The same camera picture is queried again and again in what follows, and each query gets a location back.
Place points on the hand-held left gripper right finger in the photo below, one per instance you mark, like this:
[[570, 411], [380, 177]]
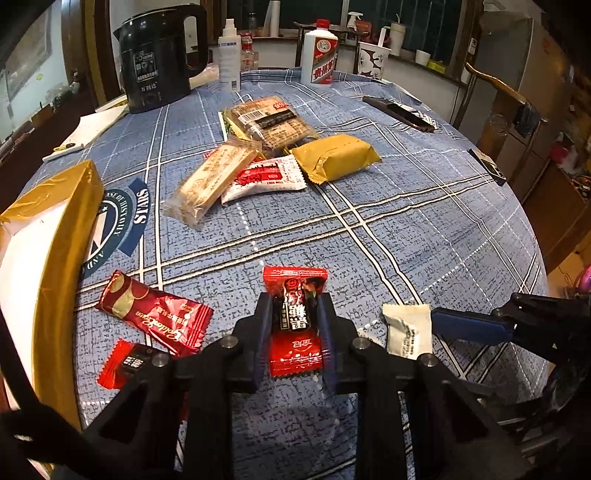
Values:
[[323, 337]]

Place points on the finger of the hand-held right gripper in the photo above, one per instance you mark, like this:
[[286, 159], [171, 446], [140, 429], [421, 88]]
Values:
[[471, 325]]

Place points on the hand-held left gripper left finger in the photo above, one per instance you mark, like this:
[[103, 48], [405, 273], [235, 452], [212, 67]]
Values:
[[262, 332]]

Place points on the small white snack packet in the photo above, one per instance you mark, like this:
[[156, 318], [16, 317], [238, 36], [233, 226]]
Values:
[[406, 330]]

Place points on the dark red long snack packet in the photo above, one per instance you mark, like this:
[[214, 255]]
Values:
[[147, 309]]

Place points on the small red candy packet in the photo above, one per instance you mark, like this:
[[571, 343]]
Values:
[[120, 364]]

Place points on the tan biscuit packet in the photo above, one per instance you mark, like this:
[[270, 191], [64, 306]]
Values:
[[207, 180]]

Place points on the gold foil snack packet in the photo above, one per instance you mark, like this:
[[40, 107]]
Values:
[[332, 157]]

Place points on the gold cardboard tray box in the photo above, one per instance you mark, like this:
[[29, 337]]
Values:
[[60, 277]]

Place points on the clear brown cake packet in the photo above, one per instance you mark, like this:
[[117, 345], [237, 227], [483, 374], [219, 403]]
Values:
[[272, 122]]

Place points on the white and red snack packet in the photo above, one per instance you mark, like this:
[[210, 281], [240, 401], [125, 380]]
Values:
[[272, 177]]

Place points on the black phone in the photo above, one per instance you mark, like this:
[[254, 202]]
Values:
[[487, 166]]

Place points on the wooden chair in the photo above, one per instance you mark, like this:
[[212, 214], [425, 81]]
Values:
[[496, 120]]

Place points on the green pea snack packet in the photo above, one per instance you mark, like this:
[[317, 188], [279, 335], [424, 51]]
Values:
[[227, 127]]

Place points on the black remote control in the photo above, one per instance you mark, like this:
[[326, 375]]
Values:
[[415, 117]]

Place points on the white notebook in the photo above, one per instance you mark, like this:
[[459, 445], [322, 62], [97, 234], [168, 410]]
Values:
[[92, 124]]

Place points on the yellow and black pen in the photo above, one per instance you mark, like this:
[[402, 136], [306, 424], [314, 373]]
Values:
[[64, 147]]

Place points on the small white cup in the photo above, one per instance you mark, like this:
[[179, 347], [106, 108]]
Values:
[[422, 57]]

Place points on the small red-capped bottle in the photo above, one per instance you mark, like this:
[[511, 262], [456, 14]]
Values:
[[250, 57]]

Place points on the white liquor bottle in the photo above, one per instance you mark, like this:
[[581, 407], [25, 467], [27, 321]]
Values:
[[318, 60]]

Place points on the printed paper cup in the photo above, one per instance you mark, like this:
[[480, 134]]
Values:
[[371, 62]]

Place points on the black electric kettle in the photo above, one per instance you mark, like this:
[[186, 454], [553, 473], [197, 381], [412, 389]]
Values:
[[157, 69]]

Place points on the white tumbler with straw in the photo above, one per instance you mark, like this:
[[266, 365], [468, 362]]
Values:
[[398, 39]]

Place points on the dark window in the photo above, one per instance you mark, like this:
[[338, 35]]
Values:
[[415, 18]]

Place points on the paper towel roll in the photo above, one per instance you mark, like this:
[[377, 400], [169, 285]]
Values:
[[274, 18]]

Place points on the white trigger spray bottle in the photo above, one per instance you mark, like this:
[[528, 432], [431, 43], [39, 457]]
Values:
[[353, 23]]

